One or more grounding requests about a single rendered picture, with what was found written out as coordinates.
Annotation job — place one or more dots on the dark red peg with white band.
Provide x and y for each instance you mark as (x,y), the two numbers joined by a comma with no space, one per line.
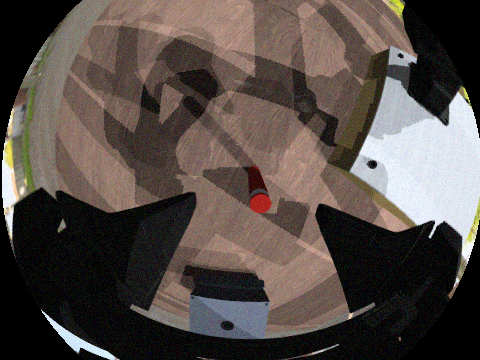
(258,195)

